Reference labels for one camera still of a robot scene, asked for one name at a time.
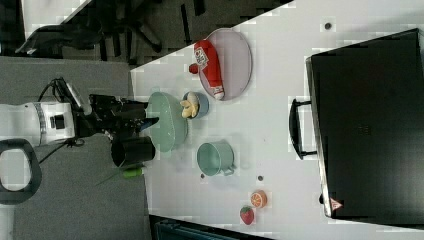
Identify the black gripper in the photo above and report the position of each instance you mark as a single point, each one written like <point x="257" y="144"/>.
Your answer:
<point x="115" y="116"/>

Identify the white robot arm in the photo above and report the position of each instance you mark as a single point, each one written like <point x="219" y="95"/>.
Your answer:
<point x="49" y="123"/>

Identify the green perforated colander basket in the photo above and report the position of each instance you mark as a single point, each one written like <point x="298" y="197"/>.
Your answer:
<point x="171" y="129"/>

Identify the yellow plush banana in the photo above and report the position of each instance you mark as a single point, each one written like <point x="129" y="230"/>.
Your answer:
<point x="190" y="105"/>

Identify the green pepper toy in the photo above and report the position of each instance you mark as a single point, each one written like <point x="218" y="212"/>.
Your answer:
<point x="133" y="172"/>

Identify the small blue bowl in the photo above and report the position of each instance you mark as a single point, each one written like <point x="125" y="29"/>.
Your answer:
<point x="204" y="105"/>

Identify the green metal cup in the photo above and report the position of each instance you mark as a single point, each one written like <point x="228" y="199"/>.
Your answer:
<point x="216" y="157"/>

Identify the red plush ketchup bottle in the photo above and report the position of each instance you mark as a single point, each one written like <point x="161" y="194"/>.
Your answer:
<point x="207" y="62"/>

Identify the black office chair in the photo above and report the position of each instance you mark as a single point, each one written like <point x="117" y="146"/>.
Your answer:
<point x="50" y="25"/>

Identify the pink round plate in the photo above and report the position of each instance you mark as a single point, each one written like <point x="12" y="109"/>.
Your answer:
<point x="235" y="62"/>

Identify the orange slice toy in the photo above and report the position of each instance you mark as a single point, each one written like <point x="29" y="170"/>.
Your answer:
<point x="258" y="199"/>

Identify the red strawberry toy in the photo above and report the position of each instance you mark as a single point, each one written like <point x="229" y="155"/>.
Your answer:
<point x="247" y="215"/>

